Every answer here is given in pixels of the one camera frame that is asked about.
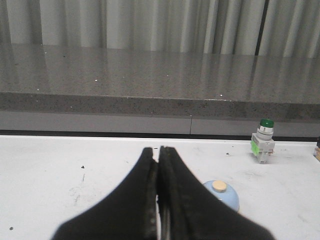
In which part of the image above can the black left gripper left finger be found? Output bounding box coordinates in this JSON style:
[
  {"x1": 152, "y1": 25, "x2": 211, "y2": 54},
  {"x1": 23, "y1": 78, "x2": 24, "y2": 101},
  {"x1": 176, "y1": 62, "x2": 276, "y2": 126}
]
[{"x1": 52, "y1": 147, "x2": 158, "y2": 240}]

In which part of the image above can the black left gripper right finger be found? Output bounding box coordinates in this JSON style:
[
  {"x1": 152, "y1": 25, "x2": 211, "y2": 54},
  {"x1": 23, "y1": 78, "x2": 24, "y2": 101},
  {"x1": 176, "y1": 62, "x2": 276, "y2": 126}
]
[{"x1": 157, "y1": 146, "x2": 274, "y2": 240}]

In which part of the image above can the blue dome call bell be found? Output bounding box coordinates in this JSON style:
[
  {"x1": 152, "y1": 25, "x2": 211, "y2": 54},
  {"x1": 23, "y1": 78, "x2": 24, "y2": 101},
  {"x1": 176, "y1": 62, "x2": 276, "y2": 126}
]
[{"x1": 203, "y1": 180, "x2": 240, "y2": 212}]

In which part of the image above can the green pushbutton switch module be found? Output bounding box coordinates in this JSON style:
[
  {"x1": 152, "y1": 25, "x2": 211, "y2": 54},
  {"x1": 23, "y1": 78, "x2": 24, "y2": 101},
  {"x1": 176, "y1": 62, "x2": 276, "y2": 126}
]
[{"x1": 250, "y1": 118, "x2": 275, "y2": 164}]

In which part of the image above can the black selector switch module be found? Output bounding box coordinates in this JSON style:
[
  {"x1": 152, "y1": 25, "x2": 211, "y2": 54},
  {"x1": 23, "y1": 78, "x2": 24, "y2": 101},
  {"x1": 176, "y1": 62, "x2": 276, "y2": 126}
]
[{"x1": 313, "y1": 137, "x2": 320, "y2": 161}]

